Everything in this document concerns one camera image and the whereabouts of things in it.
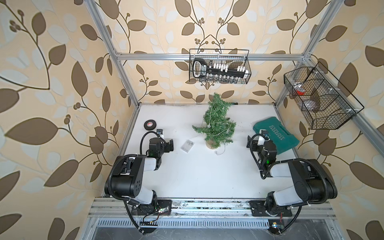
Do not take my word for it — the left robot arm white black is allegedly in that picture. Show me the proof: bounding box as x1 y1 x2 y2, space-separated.
104 129 174 216

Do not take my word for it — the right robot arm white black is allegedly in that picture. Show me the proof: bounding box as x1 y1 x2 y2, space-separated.
247 134 338 217

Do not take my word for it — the small green christmas tree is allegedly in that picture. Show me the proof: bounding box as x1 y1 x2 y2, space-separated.
192 93 236 149

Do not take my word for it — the green plastic tool case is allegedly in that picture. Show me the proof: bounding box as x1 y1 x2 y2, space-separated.
253 117 300 155

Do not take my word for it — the black tape roll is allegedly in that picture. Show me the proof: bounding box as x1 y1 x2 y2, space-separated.
144 120 157 131

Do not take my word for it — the red item in basket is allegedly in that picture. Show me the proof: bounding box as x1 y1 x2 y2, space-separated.
293 84 306 96

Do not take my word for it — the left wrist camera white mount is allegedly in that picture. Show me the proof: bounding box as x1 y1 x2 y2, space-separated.
157 129 164 138

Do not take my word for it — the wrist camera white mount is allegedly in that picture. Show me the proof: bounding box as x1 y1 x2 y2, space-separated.
260 130 270 141
157 129 164 138

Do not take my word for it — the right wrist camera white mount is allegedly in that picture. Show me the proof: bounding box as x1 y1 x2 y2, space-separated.
260 130 270 141

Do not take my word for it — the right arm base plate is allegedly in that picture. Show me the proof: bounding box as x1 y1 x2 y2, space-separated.
249 200 293 217

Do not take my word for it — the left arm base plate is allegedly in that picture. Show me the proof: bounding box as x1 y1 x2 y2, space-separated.
131 199 172 216

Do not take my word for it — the black wire basket right wall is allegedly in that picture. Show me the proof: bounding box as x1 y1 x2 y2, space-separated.
284 62 364 130

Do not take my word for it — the black wire basket wall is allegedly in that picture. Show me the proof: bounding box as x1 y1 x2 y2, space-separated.
189 48 252 85
284 62 364 130

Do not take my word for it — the black wire basket back wall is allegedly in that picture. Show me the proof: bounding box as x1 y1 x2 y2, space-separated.
189 48 252 85

